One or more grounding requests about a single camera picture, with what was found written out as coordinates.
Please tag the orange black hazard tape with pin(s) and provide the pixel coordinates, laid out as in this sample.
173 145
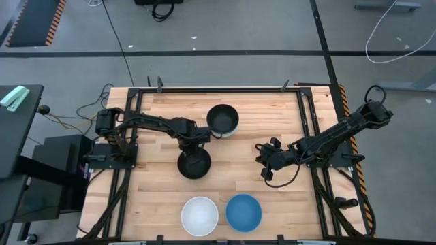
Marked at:
343 98

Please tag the black round knob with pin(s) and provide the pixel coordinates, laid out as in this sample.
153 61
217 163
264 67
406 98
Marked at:
43 109

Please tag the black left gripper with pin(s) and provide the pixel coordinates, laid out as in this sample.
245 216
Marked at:
195 141

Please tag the grey table foot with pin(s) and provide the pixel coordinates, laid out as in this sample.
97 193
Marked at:
388 5
408 85

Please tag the black hazard-edged floor mat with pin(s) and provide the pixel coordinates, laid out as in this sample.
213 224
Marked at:
34 20

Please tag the black frame clamp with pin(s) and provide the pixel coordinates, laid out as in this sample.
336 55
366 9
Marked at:
159 240
280 240
285 85
159 84

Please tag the black computer case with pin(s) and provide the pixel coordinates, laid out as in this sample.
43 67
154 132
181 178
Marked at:
58 177

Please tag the black floor device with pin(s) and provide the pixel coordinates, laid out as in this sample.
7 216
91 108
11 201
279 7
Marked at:
158 1

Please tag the blue bowl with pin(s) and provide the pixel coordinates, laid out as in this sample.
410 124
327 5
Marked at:
243 212

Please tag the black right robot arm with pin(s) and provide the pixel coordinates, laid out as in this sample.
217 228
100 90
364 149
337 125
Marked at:
340 131

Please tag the mint green stapler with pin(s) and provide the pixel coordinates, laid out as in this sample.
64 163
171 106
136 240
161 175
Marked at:
14 98

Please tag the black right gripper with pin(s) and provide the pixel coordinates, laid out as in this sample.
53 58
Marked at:
284 159

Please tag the black bowl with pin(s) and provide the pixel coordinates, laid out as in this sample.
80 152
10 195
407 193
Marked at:
194 171
223 117

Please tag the black desk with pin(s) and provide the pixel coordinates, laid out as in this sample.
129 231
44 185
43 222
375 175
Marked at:
17 136

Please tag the black caster wheel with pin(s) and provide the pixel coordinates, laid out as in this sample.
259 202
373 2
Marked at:
31 239

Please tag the mint green bowl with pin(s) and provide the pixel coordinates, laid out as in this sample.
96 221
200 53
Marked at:
226 135

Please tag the black aluminium table frame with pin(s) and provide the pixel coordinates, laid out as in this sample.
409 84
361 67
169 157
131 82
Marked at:
221 90

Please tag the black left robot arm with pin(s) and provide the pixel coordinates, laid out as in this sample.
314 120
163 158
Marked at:
153 122

